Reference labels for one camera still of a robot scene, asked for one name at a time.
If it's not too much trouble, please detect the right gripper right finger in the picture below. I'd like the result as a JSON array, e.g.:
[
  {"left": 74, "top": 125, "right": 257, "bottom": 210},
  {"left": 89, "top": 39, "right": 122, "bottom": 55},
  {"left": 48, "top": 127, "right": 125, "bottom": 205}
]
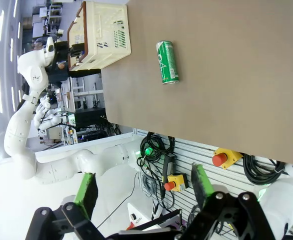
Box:
[{"left": 178, "top": 162, "right": 275, "bottom": 240}]

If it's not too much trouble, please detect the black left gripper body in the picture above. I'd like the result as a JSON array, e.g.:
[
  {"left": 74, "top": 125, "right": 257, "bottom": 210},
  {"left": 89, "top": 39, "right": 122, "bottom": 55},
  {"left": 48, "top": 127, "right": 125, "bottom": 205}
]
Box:
[{"left": 68, "top": 43, "right": 85, "bottom": 64}]

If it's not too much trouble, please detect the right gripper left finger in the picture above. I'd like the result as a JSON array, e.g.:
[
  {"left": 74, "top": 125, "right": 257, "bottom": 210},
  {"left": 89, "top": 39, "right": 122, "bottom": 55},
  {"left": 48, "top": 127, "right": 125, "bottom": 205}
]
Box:
[{"left": 25, "top": 171, "right": 106, "bottom": 240}]

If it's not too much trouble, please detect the cream plastic shopping basket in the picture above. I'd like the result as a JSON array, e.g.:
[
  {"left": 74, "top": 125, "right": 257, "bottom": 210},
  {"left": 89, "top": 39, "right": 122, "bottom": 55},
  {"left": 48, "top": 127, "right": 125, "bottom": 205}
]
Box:
[{"left": 66, "top": 0, "right": 132, "bottom": 72}]

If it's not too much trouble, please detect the yellow red emergency stop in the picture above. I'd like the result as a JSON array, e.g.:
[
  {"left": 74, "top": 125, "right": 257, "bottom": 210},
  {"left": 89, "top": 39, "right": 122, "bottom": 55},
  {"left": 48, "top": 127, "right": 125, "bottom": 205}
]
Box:
[
  {"left": 212, "top": 147, "right": 244, "bottom": 171},
  {"left": 164, "top": 173, "right": 190, "bottom": 193}
]

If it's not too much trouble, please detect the background person dark jacket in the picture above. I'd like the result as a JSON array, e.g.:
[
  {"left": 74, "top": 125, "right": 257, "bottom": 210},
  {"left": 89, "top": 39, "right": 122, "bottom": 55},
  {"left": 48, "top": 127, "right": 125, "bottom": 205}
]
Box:
[{"left": 47, "top": 41, "right": 71, "bottom": 85}]

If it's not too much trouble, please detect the white slatted mounting panel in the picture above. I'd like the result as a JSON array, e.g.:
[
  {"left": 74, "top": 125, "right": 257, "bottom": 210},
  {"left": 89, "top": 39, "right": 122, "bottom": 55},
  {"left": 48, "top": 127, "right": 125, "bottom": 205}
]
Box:
[{"left": 133, "top": 128, "right": 262, "bottom": 226}]

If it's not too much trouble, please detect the black handheld enabling device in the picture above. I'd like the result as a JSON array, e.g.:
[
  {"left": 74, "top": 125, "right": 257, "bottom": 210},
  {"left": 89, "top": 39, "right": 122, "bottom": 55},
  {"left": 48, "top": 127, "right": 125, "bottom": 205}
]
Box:
[{"left": 160, "top": 153, "right": 177, "bottom": 201}]

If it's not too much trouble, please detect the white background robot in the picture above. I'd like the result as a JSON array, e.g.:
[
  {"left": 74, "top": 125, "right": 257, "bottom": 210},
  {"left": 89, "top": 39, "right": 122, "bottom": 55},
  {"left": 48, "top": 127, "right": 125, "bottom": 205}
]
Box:
[{"left": 33, "top": 92, "right": 74, "bottom": 132}]

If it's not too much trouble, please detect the green drink can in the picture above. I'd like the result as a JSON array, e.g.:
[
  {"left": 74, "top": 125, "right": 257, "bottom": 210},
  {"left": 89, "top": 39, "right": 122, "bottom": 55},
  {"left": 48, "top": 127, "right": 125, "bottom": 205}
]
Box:
[{"left": 155, "top": 39, "right": 181, "bottom": 85}]

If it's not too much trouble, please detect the brown basket handle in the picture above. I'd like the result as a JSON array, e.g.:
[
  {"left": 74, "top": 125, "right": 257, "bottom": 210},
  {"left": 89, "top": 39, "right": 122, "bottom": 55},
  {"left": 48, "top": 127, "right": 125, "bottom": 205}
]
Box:
[{"left": 74, "top": 1, "right": 89, "bottom": 66}]

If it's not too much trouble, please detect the grey cable coil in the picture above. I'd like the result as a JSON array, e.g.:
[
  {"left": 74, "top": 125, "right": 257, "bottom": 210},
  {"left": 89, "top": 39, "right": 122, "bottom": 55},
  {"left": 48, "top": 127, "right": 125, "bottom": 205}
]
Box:
[{"left": 142, "top": 173, "right": 160, "bottom": 199}]

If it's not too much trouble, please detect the black cable coil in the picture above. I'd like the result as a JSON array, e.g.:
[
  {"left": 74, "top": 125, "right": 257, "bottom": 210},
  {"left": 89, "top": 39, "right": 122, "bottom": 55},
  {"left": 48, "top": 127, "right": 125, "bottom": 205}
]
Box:
[
  {"left": 138, "top": 131, "right": 176, "bottom": 173},
  {"left": 243, "top": 152, "right": 286, "bottom": 186}
]

